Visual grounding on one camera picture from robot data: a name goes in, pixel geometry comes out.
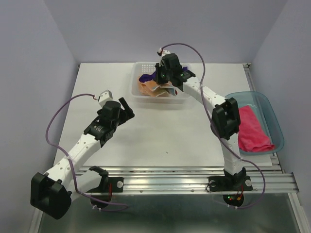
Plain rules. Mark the pink microfiber towel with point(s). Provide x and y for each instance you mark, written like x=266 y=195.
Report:
x=251 y=136

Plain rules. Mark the purple towel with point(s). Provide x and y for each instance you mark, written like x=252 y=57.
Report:
x=173 y=75

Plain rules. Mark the teal translucent plastic tray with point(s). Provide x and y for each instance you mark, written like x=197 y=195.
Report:
x=264 y=112

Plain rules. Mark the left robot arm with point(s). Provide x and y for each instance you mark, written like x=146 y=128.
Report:
x=53 y=191

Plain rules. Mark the orange and blue patterned towel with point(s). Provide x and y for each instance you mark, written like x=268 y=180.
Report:
x=152 y=89

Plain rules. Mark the aluminium table edge rail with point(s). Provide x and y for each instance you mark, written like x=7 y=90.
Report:
x=193 y=180

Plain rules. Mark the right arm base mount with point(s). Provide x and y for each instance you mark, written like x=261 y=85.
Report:
x=233 y=191

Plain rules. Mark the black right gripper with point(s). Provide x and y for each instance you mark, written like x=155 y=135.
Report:
x=159 y=66

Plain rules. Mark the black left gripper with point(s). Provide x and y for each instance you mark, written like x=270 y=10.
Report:
x=125 y=113

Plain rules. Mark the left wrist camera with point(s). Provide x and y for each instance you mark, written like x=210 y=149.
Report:
x=104 y=97

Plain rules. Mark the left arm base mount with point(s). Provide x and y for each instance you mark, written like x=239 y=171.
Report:
x=99 y=190

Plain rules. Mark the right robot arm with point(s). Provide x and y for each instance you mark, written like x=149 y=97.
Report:
x=223 y=114

